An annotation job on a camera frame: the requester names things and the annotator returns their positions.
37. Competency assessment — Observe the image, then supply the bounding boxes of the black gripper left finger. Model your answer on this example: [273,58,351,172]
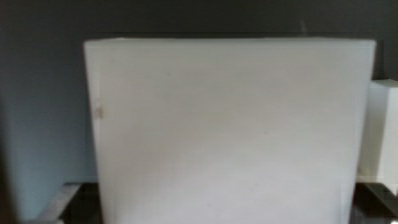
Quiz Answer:
[24,183,104,224]

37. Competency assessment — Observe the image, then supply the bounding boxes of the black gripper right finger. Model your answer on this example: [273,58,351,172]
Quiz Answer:
[351,183,398,224]

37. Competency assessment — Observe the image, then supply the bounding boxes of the white tagged cube block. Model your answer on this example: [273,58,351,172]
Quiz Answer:
[83,38,374,224]

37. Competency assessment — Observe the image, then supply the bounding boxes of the white cabinet box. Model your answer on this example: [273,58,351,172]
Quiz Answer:
[358,80,398,195]

